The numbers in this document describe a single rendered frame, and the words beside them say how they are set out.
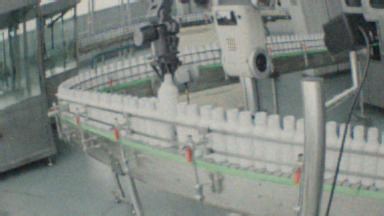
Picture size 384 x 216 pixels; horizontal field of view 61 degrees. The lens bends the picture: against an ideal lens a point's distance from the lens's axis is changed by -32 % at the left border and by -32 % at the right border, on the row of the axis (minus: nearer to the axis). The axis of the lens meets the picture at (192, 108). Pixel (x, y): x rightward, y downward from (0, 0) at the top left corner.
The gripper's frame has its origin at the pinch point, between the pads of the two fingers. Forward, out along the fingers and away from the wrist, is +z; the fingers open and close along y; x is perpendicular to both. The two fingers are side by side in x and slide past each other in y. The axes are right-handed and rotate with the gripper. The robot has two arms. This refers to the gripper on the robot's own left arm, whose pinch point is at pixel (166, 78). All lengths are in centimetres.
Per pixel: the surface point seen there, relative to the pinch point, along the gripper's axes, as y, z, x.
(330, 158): -3, 18, -73
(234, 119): -1.0, 10.5, -31.3
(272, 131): -3, 12, -49
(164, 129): -1.9, 17.7, 3.6
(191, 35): 280, 20, 324
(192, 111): -1.8, 9.6, -13.3
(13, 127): -14, 61, 329
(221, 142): -2.6, 17.9, -26.0
